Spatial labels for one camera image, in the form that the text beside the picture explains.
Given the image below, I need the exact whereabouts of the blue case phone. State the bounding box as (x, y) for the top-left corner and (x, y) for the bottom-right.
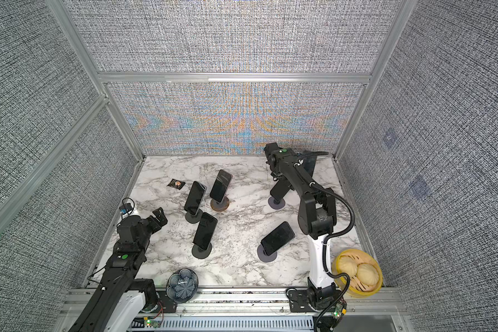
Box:
(261, 221), (295, 255)

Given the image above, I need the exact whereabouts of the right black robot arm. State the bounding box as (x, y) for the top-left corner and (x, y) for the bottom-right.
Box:
(264, 142), (356, 311)

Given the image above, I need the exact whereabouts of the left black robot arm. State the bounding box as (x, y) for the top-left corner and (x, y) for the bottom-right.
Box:
(70, 208), (168, 331)

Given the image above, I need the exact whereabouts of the left grey phone stand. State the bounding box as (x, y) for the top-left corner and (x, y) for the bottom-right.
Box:
(185, 209), (203, 224)

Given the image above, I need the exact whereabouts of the front left grey stand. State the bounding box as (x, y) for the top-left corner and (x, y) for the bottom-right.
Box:
(192, 243), (212, 260)

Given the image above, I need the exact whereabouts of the middle purple phone stand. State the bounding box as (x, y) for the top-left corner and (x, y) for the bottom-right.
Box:
(268, 196), (286, 210)

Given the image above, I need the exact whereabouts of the purple case phone wooden stand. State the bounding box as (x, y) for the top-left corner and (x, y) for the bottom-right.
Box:
(210, 170), (232, 203)

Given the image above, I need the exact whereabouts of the wooden base phone stand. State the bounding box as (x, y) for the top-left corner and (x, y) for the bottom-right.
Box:
(210, 196), (230, 212)

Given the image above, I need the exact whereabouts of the front right purple stand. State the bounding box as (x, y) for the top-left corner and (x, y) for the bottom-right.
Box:
(257, 244), (277, 263)

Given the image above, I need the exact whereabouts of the small black snack packet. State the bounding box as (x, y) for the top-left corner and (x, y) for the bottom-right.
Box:
(167, 179), (186, 190)

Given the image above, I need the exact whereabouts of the steamed bun left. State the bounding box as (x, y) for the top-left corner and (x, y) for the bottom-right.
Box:
(338, 256), (358, 277)

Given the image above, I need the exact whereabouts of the steamed bun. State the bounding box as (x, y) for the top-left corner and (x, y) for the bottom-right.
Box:
(338, 256), (358, 277)
(356, 263), (380, 286)

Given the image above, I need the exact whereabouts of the steamed bun right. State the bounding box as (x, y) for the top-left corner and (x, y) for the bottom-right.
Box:
(356, 263), (380, 286)

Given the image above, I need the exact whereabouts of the yellow bamboo steamer basket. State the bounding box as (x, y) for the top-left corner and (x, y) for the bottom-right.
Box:
(331, 249), (383, 298)

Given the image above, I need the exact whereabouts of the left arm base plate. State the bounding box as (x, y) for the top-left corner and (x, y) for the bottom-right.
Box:
(150, 290), (178, 314)

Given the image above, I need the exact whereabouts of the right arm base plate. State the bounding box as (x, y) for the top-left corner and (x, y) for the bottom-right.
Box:
(285, 287), (347, 315)

